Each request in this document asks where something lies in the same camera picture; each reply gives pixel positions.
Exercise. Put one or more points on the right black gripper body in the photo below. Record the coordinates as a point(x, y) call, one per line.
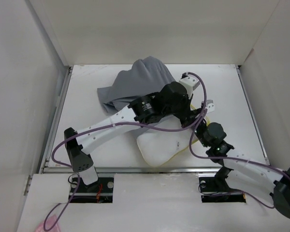
point(198, 131)

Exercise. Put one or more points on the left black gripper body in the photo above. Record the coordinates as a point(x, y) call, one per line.
point(181, 112)

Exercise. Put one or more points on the grey pillowcase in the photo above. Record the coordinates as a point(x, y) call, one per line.
point(146, 76)

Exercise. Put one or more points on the white pillow yellow edge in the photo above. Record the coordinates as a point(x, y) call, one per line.
point(158, 147)

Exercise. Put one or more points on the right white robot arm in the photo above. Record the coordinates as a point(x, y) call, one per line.
point(238, 173)

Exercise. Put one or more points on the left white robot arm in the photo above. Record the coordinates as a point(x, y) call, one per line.
point(81, 143)

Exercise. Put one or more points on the white foam front board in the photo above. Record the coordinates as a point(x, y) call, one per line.
point(145, 203)

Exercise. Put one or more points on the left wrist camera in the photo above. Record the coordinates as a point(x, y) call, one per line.
point(189, 82)

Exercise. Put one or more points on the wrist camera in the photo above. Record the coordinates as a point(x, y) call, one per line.
point(189, 82)
point(210, 107)

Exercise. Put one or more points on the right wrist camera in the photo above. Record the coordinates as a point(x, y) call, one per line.
point(210, 107)

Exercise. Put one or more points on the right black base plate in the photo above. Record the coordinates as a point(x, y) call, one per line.
point(217, 191)

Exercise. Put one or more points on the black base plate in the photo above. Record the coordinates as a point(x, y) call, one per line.
point(101, 192)
point(217, 191)

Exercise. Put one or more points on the aluminium front rail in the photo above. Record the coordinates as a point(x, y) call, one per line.
point(54, 170)

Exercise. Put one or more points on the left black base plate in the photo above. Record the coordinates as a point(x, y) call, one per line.
point(101, 192)

